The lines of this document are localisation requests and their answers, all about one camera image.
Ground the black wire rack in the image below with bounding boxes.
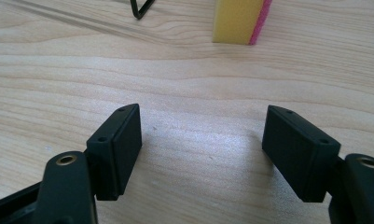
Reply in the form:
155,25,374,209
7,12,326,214
129,0,156,21

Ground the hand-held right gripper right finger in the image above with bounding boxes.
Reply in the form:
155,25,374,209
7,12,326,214
261,105,342,203

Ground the yellow and pink sponge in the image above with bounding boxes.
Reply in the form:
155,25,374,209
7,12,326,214
211,0,273,46

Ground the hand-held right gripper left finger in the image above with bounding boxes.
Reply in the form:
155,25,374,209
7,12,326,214
86,103,143,202

